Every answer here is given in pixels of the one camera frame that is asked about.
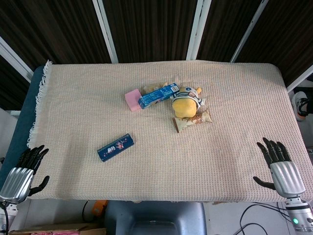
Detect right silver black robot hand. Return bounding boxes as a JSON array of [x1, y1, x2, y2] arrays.
[[253, 137, 307, 198]]

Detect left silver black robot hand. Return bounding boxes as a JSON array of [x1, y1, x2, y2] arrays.
[[0, 144, 50, 204]]

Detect brown cardboard box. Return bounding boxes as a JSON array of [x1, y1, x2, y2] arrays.
[[8, 222, 107, 235]]

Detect blue toothpaste box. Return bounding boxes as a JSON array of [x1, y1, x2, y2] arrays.
[[137, 82, 181, 110]]

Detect beige woven fringed tablecloth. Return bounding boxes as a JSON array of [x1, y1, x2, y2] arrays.
[[26, 59, 310, 204]]

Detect white black sneaker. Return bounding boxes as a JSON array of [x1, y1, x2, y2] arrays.
[[292, 91, 310, 121]]

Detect orange device under table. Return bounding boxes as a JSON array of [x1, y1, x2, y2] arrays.
[[91, 200, 108, 222]]

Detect brown patterned cone packet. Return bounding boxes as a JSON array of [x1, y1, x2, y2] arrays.
[[172, 108, 213, 134]]

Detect yellow plush toy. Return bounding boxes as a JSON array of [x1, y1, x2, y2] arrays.
[[170, 86, 205, 118]]

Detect grey-blue plastic chair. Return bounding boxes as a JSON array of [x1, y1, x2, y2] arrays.
[[104, 200, 207, 235]]

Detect pink rectangular block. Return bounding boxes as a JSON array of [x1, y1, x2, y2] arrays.
[[124, 89, 143, 113]]

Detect beige crumpled wrapper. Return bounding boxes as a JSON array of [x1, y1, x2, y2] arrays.
[[143, 82, 169, 93]]

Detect black floor cable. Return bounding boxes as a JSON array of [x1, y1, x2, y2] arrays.
[[239, 203, 298, 235]]

